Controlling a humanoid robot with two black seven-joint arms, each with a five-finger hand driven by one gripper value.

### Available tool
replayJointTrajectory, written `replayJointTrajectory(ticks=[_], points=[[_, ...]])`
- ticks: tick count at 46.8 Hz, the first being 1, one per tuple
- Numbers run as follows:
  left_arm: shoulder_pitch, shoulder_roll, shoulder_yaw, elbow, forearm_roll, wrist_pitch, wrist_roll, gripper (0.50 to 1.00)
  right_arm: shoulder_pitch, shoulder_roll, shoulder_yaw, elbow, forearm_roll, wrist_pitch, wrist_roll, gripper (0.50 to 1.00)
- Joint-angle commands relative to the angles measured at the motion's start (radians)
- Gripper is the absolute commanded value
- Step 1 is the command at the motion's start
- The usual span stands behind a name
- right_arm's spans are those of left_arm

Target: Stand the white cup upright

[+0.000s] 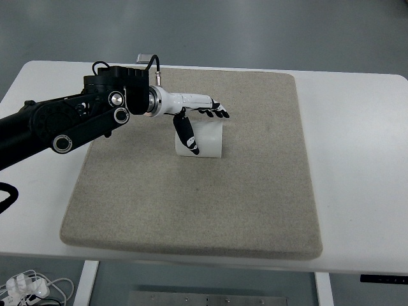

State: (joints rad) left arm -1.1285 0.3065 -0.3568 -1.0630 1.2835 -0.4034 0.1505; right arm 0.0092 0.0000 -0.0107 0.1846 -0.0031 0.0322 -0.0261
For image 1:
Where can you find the white and black hand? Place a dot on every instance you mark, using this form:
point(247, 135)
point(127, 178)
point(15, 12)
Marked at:
point(188, 99)

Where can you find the white ribbed cup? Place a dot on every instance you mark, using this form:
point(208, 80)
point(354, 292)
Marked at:
point(210, 140)

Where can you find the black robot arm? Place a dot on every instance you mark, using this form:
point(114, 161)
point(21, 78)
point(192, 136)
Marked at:
point(48, 124)

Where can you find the small silver flat plate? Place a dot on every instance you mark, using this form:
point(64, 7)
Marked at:
point(143, 58)

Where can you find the beige felt mat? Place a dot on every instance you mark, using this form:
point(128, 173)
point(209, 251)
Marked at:
point(197, 204)

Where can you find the grey metal plate with screws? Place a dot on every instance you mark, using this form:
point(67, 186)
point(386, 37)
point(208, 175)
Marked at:
point(207, 299)

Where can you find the white table leg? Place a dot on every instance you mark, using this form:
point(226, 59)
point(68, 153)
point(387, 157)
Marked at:
point(324, 290)
point(85, 283)

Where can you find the white power adapter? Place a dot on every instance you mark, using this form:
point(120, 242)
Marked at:
point(27, 284)

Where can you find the black table control panel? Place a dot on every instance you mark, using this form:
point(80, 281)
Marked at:
point(384, 279)

